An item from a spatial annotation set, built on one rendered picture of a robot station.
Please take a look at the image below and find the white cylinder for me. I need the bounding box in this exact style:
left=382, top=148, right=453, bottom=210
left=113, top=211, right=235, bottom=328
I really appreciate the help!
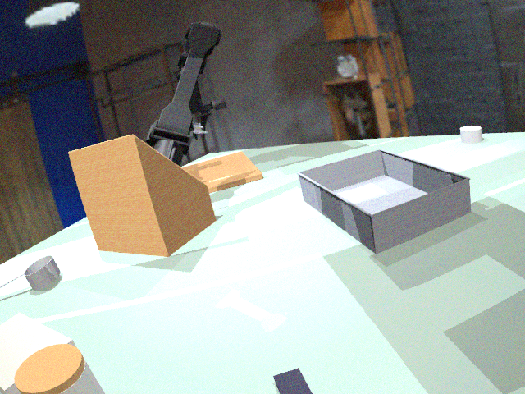
left=460, top=126, right=482, bottom=144

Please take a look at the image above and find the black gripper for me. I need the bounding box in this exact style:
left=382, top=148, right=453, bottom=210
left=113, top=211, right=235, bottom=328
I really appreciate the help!
left=189, top=87, right=227, bottom=131

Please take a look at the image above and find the grey saucepan with thin handle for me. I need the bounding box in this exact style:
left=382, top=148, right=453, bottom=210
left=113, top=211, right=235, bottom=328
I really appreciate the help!
left=0, top=255, right=61, bottom=291

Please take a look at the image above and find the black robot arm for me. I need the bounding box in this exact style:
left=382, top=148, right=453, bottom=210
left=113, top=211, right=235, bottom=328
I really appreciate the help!
left=145, top=21, right=222, bottom=166

